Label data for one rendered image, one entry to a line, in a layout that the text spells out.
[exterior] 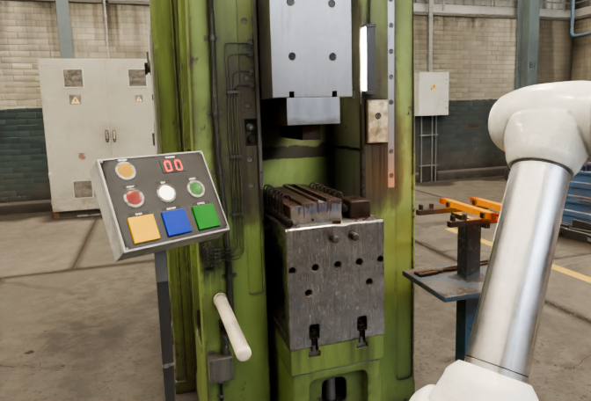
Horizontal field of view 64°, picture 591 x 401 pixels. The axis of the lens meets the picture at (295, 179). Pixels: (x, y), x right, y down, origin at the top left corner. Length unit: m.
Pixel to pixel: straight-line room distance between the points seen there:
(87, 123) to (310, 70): 5.42
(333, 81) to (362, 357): 1.04
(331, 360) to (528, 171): 1.17
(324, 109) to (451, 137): 7.59
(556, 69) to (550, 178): 9.86
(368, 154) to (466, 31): 7.65
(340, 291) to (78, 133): 5.55
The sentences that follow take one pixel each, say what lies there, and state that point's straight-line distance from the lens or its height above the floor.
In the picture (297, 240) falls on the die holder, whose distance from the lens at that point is 1.67.
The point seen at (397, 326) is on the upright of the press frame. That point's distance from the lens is 2.22.
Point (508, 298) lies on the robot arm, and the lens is 0.89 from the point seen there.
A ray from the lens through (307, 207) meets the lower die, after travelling 1.72.
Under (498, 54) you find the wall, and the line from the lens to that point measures 9.87.
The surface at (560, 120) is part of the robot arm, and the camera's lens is 0.97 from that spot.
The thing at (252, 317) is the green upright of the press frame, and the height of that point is 0.53.
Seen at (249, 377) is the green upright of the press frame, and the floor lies 0.28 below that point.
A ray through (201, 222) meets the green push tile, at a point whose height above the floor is 0.99.
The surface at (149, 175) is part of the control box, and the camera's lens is 1.46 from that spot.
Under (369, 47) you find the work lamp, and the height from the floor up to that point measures 1.55.
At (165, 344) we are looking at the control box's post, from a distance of 1.66.
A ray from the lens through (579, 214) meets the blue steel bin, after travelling 5.30.
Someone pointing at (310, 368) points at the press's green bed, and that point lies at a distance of 1.87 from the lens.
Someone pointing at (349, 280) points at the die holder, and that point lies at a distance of 1.79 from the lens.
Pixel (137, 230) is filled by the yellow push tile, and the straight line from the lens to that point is 1.37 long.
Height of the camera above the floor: 1.31
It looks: 8 degrees down
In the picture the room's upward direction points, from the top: 2 degrees counter-clockwise
